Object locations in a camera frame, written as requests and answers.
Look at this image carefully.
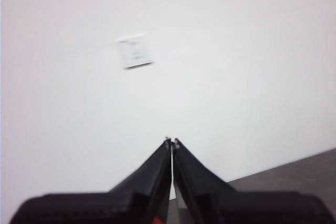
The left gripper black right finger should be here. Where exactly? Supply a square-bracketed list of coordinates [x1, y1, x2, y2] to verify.
[172, 137, 237, 224]

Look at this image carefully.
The white wall power socket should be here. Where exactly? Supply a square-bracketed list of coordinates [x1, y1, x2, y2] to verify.
[117, 34, 155, 70]

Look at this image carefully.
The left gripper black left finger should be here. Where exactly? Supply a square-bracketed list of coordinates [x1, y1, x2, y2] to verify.
[104, 136, 172, 224]

